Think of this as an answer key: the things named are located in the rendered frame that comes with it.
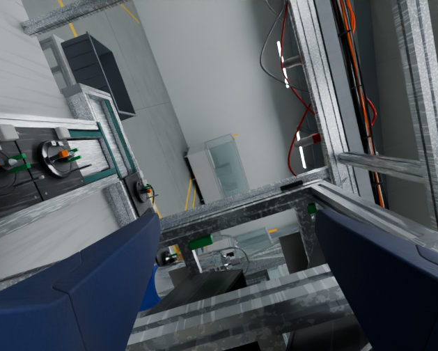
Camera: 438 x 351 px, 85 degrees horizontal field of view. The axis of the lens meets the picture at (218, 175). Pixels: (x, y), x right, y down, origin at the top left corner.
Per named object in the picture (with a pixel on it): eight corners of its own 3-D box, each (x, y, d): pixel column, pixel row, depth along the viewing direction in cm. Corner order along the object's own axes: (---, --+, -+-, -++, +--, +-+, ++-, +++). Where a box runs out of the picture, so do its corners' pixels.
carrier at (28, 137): (37, 203, 74) (74, 191, 73) (2, 128, 70) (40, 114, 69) (82, 186, 98) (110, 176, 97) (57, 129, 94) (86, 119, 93)
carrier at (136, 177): (136, 217, 137) (157, 211, 136) (120, 178, 133) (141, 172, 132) (149, 205, 161) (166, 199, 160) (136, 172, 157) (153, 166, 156)
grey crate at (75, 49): (91, 122, 188) (118, 112, 187) (58, 40, 178) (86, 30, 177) (115, 124, 230) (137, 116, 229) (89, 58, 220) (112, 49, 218)
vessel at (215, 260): (162, 310, 92) (255, 283, 90) (149, 279, 90) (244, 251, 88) (170, 287, 106) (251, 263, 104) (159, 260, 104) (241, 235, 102)
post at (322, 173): (115, 244, 124) (379, 160, 115) (111, 236, 123) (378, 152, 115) (118, 239, 128) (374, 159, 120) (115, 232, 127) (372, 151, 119)
